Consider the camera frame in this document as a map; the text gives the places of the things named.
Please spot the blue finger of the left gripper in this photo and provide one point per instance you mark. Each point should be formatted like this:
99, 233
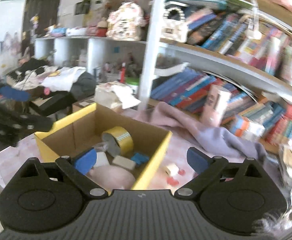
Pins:
14, 94

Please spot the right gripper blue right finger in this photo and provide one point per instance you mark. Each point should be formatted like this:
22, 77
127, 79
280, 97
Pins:
198, 160

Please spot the white pearl handbag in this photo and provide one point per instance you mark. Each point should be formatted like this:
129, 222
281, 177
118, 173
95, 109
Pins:
175, 30

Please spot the yellow tape roll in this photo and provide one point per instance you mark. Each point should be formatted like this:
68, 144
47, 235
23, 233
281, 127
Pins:
120, 141

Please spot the pink cartoon table mat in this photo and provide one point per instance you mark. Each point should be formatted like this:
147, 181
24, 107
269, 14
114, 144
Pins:
12, 158

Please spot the orange white carton boxes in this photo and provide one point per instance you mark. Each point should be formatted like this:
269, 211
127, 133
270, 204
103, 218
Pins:
246, 129

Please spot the small white sticker pack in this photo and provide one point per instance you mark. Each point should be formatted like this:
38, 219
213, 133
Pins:
101, 160

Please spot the white rectangular eraser block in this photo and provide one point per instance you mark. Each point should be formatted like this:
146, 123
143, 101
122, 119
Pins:
124, 163

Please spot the pile of clothes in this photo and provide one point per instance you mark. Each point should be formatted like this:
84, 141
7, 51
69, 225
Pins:
52, 89

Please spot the chessboard box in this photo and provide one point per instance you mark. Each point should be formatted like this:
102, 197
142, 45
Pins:
82, 104

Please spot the white tissue pack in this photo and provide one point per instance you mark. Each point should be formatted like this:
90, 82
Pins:
115, 94

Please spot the pink plush paw toy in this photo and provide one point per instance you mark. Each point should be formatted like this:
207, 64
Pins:
111, 177

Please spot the small grey labelled bottle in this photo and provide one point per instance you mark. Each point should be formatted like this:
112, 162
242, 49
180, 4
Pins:
101, 147

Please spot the yellow cardboard box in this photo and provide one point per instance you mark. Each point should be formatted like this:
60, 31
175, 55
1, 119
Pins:
82, 130

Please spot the red book set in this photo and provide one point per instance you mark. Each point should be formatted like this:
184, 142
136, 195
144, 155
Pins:
281, 132

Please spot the blue plastic clip toy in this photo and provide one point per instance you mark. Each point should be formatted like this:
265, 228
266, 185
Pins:
139, 159

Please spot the purple grey cloth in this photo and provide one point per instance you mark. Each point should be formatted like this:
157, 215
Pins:
213, 140

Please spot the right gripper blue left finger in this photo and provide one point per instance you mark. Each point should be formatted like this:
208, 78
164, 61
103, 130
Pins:
85, 161

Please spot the white bookshelf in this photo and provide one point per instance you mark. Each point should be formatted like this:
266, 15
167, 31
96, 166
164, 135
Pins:
98, 51

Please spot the floral plush doll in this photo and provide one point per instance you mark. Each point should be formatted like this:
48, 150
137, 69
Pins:
126, 23

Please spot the pink rectangular case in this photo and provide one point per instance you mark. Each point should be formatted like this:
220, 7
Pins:
215, 106

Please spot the white charger plug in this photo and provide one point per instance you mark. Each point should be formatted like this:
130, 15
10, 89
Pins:
171, 170

